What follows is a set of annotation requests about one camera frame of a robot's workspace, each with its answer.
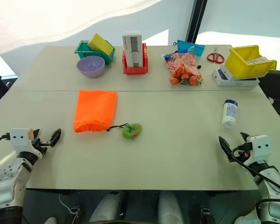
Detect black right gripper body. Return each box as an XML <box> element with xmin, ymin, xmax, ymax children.
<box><xmin>231</xmin><ymin>143</ymin><xmax>250</xmax><ymax>162</ymax></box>

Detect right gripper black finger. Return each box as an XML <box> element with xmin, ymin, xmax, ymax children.
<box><xmin>218</xmin><ymin>136</ymin><xmax>234</xmax><ymax>164</ymax></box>
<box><xmin>239</xmin><ymin>132</ymin><xmax>250</xmax><ymax>144</ymax></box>

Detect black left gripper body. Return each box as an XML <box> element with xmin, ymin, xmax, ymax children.
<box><xmin>30</xmin><ymin>137</ymin><xmax>51</xmax><ymax>154</ymax></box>

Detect clear bag of orange toys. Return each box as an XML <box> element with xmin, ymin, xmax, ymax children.
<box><xmin>162</xmin><ymin>51</ymin><xmax>203</xmax><ymax>87</ymax></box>

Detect white bottle blue cap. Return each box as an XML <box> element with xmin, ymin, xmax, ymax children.
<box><xmin>221</xmin><ymin>99</ymin><xmax>239</xmax><ymax>129</ymax></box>

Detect flat white product box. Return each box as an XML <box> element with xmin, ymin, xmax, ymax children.
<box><xmin>212</xmin><ymin>65</ymin><xmax>260</xmax><ymax>88</ymax></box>

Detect yellow plastic bin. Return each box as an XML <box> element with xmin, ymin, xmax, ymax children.
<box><xmin>224</xmin><ymin>44</ymin><xmax>278</xmax><ymax>80</ymax></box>

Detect purple plastic bowl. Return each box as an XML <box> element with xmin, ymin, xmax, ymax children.
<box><xmin>76</xmin><ymin>56</ymin><xmax>106</xmax><ymax>78</ymax></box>

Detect white rounded shape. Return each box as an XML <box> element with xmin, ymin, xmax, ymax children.
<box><xmin>157</xmin><ymin>191</ymin><xmax>184</xmax><ymax>224</ymax></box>
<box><xmin>88</xmin><ymin>191</ymin><xmax>127</xmax><ymax>224</ymax></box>

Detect green plastic bin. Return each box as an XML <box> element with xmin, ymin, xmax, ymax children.
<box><xmin>74</xmin><ymin>40</ymin><xmax>116</xmax><ymax>66</ymax></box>

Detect yellow sponge block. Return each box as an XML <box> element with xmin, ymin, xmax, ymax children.
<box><xmin>87</xmin><ymin>33</ymin><xmax>115</xmax><ymax>56</ymax></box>

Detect red plastic bin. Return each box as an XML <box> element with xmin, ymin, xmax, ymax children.
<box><xmin>121</xmin><ymin>42</ymin><xmax>149</xmax><ymax>76</ymax></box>

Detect blue plastic bin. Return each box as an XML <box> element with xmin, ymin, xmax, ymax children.
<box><xmin>177</xmin><ymin>39</ymin><xmax>206</xmax><ymax>57</ymax></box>

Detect tall white carton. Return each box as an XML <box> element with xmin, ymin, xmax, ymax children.
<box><xmin>121</xmin><ymin>30</ymin><xmax>144</xmax><ymax>69</ymax></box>

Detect dark window pillar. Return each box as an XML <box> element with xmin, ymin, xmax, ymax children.
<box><xmin>185</xmin><ymin>0</ymin><xmax>209</xmax><ymax>46</ymax></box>

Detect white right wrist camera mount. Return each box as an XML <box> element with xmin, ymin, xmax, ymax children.
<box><xmin>243</xmin><ymin>134</ymin><xmax>273</xmax><ymax>167</ymax></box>

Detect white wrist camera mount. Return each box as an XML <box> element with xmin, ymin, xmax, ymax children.
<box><xmin>9</xmin><ymin>127</ymin><xmax>44</xmax><ymax>160</ymax></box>
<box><xmin>243</xmin><ymin>134</ymin><xmax>273</xmax><ymax>167</ymax></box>

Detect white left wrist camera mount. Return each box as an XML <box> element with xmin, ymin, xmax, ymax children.
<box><xmin>9</xmin><ymin>127</ymin><xmax>44</xmax><ymax>160</ymax></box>

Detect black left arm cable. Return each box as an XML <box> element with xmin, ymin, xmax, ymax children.
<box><xmin>0</xmin><ymin>133</ymin><xmax>11</xmax><ymax>149</ymax></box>

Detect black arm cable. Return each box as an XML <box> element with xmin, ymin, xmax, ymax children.
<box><xmin>231</xmin><ymin>147</ymin><xmax>280</xmax><ymax>204</ymax></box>
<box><xmin>0</xmin><ymin>133</ymin><xmax>11</xmax><ymax>149</ymax></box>

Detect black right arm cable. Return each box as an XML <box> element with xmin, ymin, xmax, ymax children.
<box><xmin>231</xmin><ymin>147</ymin><xmax>280</xmax><ymax>204</ymax></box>

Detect orange drawstring bag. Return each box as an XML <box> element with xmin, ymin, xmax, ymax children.
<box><xmin>73</xmin><ymin>89</ymin><xmax>118</xmax><ymax>134</ymax></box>

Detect thin black string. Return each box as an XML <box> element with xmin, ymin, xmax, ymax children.
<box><xmin>106</xmin><ymin>123</ymin><xmax>129</xmax><ymax>132</ymax></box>

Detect thin white wire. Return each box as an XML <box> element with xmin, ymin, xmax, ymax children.
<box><xmin>58</xmin><ymin>194</ymin><xmax>73</xmax><ymax>214</ymax></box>

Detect green mesh scrubber ring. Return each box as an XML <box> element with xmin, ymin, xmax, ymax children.
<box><xmin>121</xmin><ymin>123</ymin><xmax>143</xmax><ymax>141</ymax></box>

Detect red handled scissors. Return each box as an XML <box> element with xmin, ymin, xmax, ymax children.
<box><xmin>207</xmin><ymin>47</ymin><xmax>225</xmax><ymax>64</ymax></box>

